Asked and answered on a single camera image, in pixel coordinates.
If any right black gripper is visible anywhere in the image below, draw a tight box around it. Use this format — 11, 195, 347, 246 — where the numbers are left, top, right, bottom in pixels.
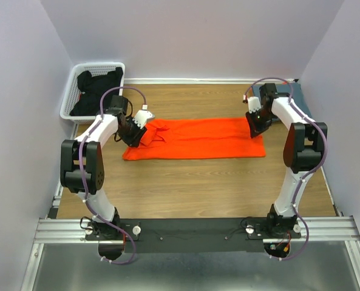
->
244, 109, 274, 139

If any orange t shirt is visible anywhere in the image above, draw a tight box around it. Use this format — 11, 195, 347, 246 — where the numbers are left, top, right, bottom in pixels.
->
123, 118, 266, 161

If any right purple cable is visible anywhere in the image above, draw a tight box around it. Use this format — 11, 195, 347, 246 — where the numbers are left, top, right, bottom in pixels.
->
243, 77, 329, 262

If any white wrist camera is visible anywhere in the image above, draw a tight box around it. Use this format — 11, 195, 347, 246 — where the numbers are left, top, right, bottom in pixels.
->
132, 104, 155, 129
243, 95, 262, 114

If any white plastic laundry basket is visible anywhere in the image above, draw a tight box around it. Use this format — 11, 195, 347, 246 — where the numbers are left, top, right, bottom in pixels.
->
59, 61, 126, 124

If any folded blue t shirt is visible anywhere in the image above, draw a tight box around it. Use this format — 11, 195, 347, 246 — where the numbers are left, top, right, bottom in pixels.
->
253, 82, 312, 118

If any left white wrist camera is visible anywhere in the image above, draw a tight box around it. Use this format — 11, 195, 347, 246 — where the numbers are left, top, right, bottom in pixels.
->
132, 104, 155, 129

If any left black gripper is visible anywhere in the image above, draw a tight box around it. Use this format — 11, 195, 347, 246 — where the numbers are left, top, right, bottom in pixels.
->
118, 116, 148, 148

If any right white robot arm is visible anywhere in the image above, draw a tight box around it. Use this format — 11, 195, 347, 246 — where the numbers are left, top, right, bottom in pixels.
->
243, 83, 328, 238

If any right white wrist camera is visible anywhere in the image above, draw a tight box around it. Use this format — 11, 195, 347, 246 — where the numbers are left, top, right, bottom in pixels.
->
243, 95, 262, 114

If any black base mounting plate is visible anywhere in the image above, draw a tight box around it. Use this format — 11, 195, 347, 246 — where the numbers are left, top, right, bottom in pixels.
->
82, 217, 302, 259

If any aluminium frame rail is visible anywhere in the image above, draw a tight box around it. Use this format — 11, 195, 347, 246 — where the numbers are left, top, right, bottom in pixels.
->
23, 125, 360, 290

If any black t shirt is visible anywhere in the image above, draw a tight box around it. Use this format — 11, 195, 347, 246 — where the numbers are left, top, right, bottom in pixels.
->
70, 67, 123, 116

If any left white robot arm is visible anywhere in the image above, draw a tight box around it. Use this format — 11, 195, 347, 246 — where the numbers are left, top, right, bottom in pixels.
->
60, 95, 154, 239

